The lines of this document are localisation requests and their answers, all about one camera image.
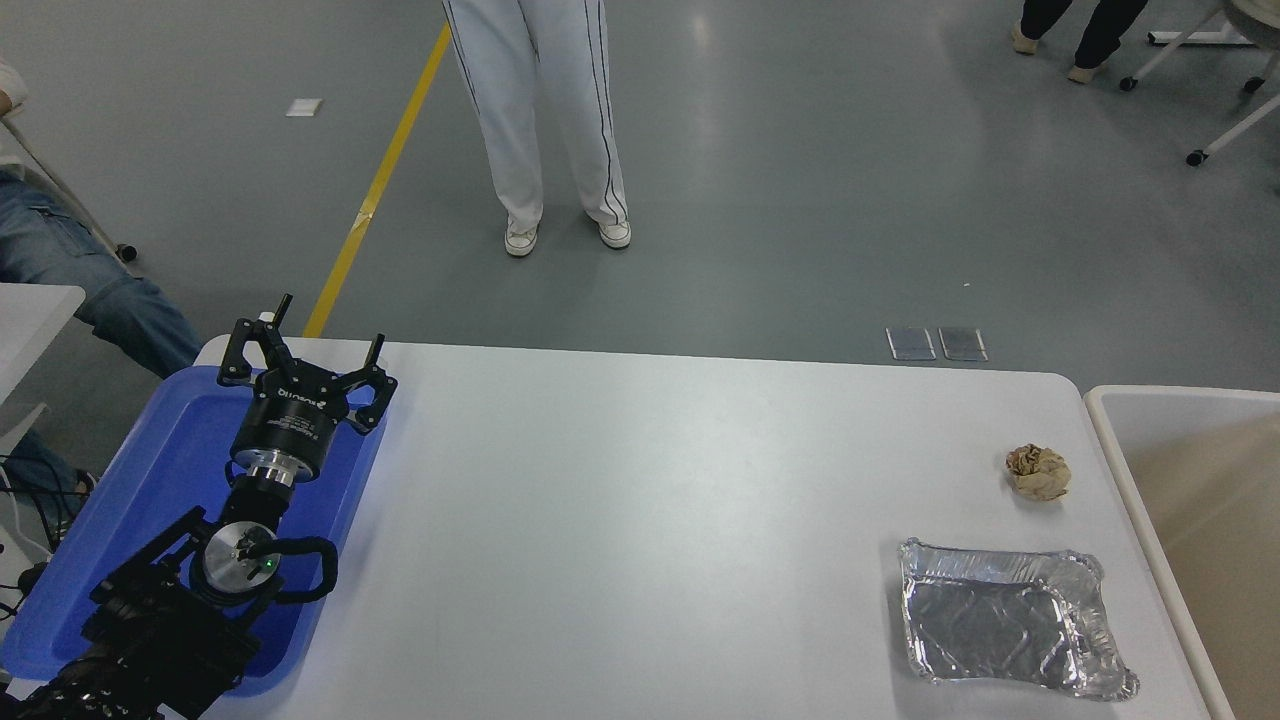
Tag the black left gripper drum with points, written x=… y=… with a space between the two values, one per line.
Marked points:
x=285 y=425

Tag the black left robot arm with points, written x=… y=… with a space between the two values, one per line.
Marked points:
x=160 y=630

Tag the blue plastic tray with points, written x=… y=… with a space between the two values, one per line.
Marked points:
x=150 y=480

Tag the seated person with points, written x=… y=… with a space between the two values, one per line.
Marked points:
x=60 y=270

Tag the small white side table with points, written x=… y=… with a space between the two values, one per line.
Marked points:
x=30 y=320

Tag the yellow floor tape line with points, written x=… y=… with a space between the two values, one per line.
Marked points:
x=385 y=170

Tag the metal chair leg with castor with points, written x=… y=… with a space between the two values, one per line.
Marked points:
x=70 y=195

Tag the white paper slip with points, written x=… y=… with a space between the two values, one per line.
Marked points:
x=303 y=107

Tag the standing person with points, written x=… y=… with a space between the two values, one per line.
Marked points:
x=515 y=100

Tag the clear floor plate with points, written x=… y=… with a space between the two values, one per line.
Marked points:
x=911 y=344
x=963 y=344

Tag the silver foil tray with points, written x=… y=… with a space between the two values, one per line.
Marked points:
x=1000 y=615

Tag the crumpled tan paper ball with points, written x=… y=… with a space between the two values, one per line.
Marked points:
x=1038 y=472

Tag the walking person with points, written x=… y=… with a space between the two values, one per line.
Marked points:
x=1100 y=30

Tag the large pale bin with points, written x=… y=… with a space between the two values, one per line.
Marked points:
x=1200 y=520

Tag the white wheeled stand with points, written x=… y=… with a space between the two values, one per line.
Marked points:
x=1175 y=45

